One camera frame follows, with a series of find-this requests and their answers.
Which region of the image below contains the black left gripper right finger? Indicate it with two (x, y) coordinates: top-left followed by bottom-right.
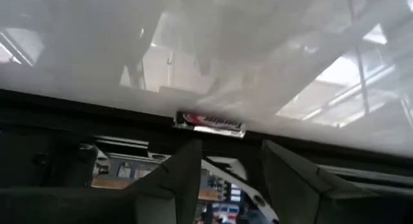
(261, 139), (413, 224)

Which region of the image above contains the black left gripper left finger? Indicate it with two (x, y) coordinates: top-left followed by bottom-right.
(0, 139), (203, 224)

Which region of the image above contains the silver red Energizer battery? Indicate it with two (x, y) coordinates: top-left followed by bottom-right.
(173, 110), (247, 139)

